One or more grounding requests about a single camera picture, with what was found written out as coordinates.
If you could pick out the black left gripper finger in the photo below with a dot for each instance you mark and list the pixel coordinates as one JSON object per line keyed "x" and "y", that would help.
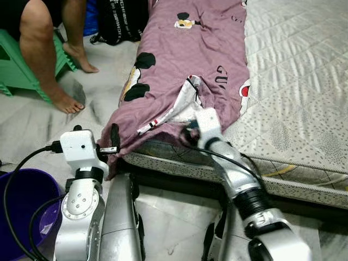
{"x": 115, "y": 136}
{"x": 77, "y": 128}

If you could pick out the pink cartoon print quilt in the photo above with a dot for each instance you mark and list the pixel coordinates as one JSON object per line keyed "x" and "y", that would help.
{"x": 185, "y": 54}

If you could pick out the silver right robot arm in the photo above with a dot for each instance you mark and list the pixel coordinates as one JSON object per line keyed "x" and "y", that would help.
{"x": 239, "y": 179}

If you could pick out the grey robot left leg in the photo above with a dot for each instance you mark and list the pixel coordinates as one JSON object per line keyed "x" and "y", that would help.
{"x": 120, "y": 217}

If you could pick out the grey robot leg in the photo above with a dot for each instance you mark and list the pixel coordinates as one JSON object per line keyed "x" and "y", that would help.
{"x": 223, "y": 234}
{"x": 120, "y": 217}

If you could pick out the person's right leg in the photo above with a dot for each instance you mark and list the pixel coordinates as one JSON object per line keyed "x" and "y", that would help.
{"x": 43, "y": 54}

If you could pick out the green plastic stool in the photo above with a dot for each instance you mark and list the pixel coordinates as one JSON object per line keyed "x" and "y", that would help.
{"x": 16, "y": 70}

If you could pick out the purple plastic basin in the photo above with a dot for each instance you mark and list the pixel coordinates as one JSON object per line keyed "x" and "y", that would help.
{"x": 27, "y": 206}

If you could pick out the grey robot right leg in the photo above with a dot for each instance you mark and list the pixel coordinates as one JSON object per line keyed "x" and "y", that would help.
{"x": 223, "y": 234}

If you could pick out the white quilted mattress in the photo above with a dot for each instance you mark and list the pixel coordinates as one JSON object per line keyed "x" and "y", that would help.
{"x": 293, "y": 81}

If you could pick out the black bag with white print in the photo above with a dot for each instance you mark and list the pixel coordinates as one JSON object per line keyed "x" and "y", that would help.
{"x": 122, "y": 22}

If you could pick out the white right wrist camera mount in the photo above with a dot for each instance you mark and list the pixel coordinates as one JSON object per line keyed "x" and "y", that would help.
{"x": 209, "y": 125}

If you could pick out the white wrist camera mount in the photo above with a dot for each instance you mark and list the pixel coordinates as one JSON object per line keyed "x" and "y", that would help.
{"x": 209, "y": 125}
{"x": 81, "y": 149}

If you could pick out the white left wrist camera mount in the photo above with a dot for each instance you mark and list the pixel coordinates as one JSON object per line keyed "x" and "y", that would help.
{"x": 81, "y": 149}

